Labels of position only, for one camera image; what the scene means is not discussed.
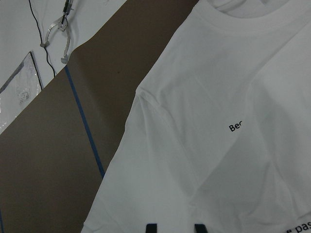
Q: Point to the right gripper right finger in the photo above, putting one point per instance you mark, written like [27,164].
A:
[200,228]

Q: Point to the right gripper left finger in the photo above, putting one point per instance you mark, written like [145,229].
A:
[151,228]

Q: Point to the white long-sleeve printed shirt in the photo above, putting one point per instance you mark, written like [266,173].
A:
[219,132]

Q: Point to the clear plastic bag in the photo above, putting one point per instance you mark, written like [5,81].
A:
[18,91]

